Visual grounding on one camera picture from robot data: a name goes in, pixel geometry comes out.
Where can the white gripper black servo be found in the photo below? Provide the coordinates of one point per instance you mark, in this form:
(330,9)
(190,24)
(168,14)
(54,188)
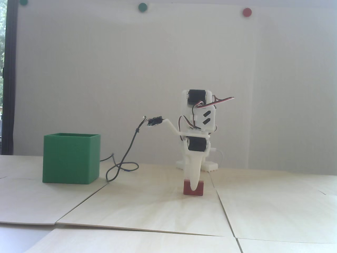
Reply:
(195,144)

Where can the red block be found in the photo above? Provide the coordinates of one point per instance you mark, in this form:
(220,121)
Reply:
(187,189)

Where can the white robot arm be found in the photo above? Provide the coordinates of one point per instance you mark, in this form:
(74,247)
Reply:
(209,123)

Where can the green box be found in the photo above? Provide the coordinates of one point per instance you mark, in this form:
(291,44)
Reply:
(69,160)

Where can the white backdrop board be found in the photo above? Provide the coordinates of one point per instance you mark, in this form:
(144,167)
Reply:
(105,66)

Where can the red round magnet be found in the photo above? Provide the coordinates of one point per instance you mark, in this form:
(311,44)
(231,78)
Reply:
(247,12)

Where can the green round magnet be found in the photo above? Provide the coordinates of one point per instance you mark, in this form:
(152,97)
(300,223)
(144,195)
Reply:
(142,7)
(24,2)

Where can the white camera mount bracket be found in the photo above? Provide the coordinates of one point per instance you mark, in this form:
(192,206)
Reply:
(172,128)

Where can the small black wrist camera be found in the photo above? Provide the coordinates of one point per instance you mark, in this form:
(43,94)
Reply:
(154,121)

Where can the dark window frame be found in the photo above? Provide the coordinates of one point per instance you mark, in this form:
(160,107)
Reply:
(11,79)

